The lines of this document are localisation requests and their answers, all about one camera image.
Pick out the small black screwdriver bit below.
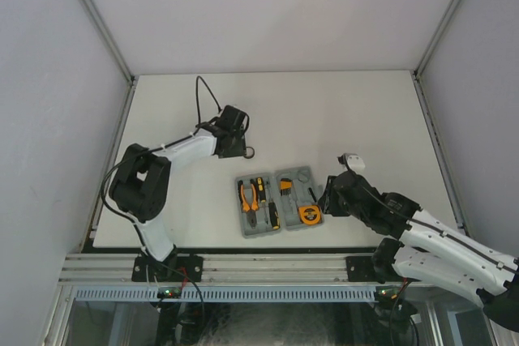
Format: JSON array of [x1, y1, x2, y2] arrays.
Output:
[[307, 187, 317, 203]]

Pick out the orange tape measure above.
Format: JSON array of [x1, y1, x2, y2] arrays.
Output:
[[298, 205, 322, 225]]

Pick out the grey plastic tool case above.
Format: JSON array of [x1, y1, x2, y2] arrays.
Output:
[[235, 165, 324, 238]]

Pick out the hex key set orange holder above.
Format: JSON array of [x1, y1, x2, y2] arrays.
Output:
[[280, 177, 293, 196]]

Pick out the black yellow screwdriver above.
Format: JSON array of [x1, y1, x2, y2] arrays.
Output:
[[255, 177, 267, 204], [268, 201, 280, 230]]

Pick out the orange handled pliers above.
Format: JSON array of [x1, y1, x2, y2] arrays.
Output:
[[238, 180, 259, 229]]

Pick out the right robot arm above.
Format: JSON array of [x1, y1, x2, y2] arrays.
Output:
[[318, 171, 518, 331]]

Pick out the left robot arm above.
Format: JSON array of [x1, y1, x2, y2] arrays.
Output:
[[101, 105, 250, 281]]

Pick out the black electrical tape roll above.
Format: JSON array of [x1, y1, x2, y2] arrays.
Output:
[[244, 147, 255, 160]]

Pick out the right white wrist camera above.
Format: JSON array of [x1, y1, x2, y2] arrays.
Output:
[[337, 153, 366, 173]]

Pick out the left camera black cable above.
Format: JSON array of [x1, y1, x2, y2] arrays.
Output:
[[100, 75, 224, 258]]

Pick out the aluminium front rail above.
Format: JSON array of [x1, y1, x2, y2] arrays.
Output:
[[58, 251, 447, 284]]

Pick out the slotted grey cable duct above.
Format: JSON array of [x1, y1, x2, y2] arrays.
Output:
[[75, 285, 377, 303]]

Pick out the left aluminium frame post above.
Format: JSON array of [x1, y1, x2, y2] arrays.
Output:
[[55, 0, 135, 84]]

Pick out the aluminium frame post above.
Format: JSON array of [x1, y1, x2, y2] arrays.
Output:
[[55, 0, 135, 84], [413, 0, 487, 79]]

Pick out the right aluminium frame post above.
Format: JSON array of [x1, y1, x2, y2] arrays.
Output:
[[413, 0, 487, 79]]

